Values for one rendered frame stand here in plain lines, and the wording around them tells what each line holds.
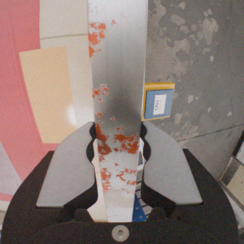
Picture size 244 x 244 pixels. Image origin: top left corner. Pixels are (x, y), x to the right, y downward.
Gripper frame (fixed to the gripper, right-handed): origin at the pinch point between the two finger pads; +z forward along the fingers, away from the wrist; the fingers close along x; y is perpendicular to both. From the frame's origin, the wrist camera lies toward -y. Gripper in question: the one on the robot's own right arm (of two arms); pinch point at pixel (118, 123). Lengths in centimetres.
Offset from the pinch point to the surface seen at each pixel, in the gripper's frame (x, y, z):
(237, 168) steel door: 281, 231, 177
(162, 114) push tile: 15.6, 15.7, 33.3
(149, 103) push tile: 10.2, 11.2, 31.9
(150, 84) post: 10.3, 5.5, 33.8
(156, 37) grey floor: 38, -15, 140
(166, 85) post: 16.1, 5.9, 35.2
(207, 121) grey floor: 139, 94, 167
